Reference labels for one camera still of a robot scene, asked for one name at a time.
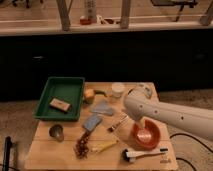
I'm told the orange plastic bowl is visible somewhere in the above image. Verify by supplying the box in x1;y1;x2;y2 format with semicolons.
131;119;161;150

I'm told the white plastic cup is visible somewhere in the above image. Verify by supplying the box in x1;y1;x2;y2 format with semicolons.
111;82;125;98

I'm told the tan sponge block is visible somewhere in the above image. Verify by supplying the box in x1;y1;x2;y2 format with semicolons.
50;98;71;112

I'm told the green plastic tray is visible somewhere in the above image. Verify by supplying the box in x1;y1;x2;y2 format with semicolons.
35;77;85;121

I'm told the red object on shelf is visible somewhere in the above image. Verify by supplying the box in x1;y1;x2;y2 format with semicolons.
79;16;92;25

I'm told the yellow pencil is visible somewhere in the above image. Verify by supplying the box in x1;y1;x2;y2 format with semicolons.
91;140;118;153

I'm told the grey folded cloth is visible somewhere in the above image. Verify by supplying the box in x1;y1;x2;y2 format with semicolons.
90;101;114;116

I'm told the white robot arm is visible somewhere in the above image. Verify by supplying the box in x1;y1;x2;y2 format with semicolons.
123;83;213;141

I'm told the black cable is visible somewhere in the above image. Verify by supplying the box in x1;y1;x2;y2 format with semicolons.
169;132;213;171

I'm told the white handled black brush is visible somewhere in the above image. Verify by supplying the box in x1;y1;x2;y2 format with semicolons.
122;148;168;163

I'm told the black stand post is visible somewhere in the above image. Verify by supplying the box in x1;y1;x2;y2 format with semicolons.
2;136;12;171

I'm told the small metal cup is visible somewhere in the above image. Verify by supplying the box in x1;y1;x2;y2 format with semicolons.
49;124;64;142

